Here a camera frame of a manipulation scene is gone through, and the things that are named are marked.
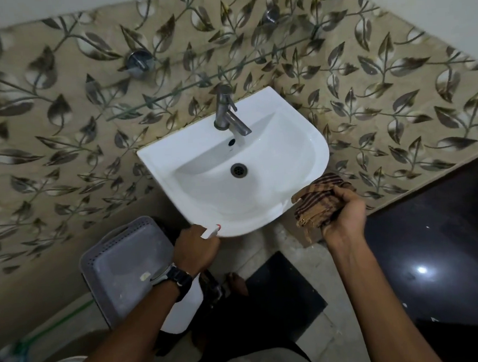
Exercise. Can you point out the person's right hand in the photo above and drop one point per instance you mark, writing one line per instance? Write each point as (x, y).
(344, 220)

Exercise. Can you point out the person's left forearm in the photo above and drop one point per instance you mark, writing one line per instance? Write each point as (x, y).
(123, 342)

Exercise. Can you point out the metal basin drain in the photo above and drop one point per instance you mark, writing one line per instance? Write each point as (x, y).
(238, 170)

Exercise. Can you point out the brown striped cloth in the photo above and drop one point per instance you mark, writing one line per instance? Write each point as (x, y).
(316, 204)

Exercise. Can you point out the grey metal faucet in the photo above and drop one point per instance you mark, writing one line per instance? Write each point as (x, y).
(227, 114)

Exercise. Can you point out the person's right forearm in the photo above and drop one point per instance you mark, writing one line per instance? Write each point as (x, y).
(378, 299)

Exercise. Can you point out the glass wall shelf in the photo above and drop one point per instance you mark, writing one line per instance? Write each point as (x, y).
(215, 72)

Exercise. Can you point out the person's left hand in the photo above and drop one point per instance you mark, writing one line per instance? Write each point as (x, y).
(193, 253)

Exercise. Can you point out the person's right thumb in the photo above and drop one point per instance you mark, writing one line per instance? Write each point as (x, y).
(330, 226)

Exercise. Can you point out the person's dark shorts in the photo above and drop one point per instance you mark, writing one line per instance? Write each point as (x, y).
(242, 346)

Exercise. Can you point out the round metal shelf bracket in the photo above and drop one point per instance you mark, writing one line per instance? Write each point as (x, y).
(270, 15)
(139, 63)

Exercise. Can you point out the person's left fingers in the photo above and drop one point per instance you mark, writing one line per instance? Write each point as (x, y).
(214, 242)

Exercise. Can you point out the white spray bottle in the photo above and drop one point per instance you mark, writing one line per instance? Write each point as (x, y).
(186, 313)

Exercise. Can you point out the grey plastic basket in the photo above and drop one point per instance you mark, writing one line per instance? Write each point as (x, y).
(122, 268)

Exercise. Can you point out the white ceramic wash basin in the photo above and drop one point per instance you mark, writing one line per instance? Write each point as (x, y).
(238, 174)

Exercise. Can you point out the black wristwatch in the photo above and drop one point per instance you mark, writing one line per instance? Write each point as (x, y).
(176, 279)

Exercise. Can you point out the person's foot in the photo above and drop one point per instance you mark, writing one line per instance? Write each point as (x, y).
(236, 284)

